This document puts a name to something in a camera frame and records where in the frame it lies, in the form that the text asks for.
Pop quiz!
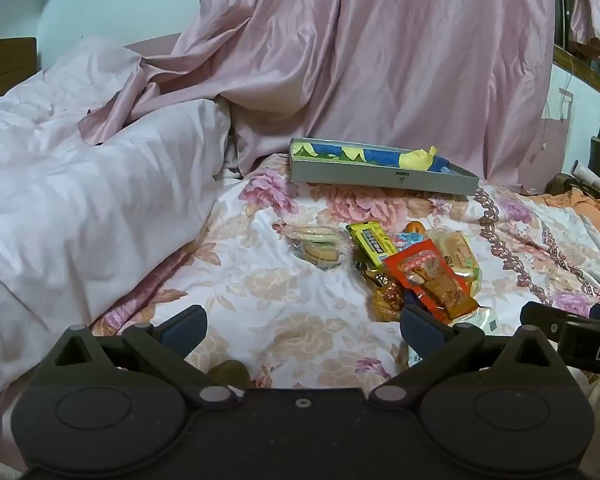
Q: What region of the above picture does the grey box with painted inside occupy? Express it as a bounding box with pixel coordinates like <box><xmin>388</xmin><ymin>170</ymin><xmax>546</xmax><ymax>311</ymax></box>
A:
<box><xmin>288</xmin><ymin>137</ymin><xmax>480</xmax><ymax>196</ymax></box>

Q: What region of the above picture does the red snack packet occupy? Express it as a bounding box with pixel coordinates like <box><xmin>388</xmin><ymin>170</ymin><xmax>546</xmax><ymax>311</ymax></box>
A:
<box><xmin>384</xmin><ymin>239</ymin><xmax>481</xmax><ymax>323</ymax></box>

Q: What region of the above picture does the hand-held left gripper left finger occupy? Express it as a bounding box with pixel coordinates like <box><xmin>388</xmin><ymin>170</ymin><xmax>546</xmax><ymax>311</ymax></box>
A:
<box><xmin>39</xmin><ymin>305</ymin><xmax>238</xmax><ymax>408</ymax></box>

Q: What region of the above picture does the orange cloth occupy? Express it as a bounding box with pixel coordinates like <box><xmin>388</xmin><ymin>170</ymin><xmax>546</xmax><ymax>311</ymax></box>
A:
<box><xmin>530</xmin><ymin>187</ymin><xmax>600</xmax><ymax>256</ymax></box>

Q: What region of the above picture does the blue candy packet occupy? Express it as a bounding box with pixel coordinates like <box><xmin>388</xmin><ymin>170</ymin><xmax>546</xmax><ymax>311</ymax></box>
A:
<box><xmin>387</xmin><ymin>232</ymin><xmax>426</xmax><ymax>253</ymax></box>

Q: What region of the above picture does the golden brown snack packet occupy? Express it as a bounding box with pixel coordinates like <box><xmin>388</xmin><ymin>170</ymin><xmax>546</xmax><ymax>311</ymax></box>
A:
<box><xmin>365</xmin><ymin>267</ymin><xmax>406</xmax><ymax>322</ymax></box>

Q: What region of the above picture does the yellow-green snack packet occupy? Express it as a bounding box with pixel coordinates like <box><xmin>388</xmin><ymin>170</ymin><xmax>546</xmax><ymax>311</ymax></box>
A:
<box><xmin>346</xmin><ymin>221</ymin><xmax>398</xmax><ymax>268</ymax></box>

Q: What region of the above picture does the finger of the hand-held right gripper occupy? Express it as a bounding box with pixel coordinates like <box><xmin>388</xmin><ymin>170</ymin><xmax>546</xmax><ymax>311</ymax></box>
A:
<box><xmin>520</xmin><ymin>301</ymin><xmax>598</xmax><ymax>343</ymax></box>

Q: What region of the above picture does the wooden headboard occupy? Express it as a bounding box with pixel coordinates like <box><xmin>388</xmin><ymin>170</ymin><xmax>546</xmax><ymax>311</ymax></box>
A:
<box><xmin>0</xmin><ymin>36</ymin><xmax>38</xmax><ymax>106</ymax></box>

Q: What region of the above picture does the floral bedsheet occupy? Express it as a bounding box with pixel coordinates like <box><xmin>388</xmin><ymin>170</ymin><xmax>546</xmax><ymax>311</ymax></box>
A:
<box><xmin>87</xmin><ymin>152</ymin><xmax>600</xmax><ymax>391</ymax></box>

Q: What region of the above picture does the pink satin cloth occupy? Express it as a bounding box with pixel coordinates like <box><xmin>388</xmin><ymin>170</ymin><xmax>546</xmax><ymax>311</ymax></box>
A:
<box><xmin>77</xmin><ymin>0</ymin><xmax>556</xmax><ymax>193</ymax></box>

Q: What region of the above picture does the white duvet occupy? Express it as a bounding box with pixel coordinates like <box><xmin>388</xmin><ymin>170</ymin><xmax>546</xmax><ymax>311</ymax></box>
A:
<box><xmin>0</xmin><ymin>37</ymin><xmax>231</xmax><ymax>393</ymax></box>

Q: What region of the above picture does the cream bread packet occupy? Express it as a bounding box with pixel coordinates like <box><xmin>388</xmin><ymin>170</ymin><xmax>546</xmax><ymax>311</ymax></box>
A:
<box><xmin>427</xmin><ymin>230</ymin><xmax>482</xmax><ymax>296</ymax></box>

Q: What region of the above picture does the white roll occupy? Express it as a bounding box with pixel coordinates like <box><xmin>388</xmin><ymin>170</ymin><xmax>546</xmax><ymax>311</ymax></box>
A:
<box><xmin>572</xmin><ymin>160</ymin><xmax>600</xmax><ymax>196</ymax></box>

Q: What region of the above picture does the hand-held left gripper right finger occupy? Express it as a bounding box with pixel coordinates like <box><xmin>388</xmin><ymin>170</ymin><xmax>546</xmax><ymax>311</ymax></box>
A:
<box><xmin>367</xmin><ymin>305</ymin><xmax>568</xmax><ymax>408</ymax></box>

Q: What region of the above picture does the crumpled yellow paper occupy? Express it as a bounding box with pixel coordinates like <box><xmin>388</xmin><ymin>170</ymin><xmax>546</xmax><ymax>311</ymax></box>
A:
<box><xmin>399</xmin><ymin>146</ymin><xmax>439</xmax><ymax>171</ymax></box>

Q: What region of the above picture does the clear pack of cookies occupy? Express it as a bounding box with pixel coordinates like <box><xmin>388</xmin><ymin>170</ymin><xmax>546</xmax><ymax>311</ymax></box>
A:
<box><xmin>285</xmin><ymin>225</ymin><xmax>348</xmax><ymax>271</ymax></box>

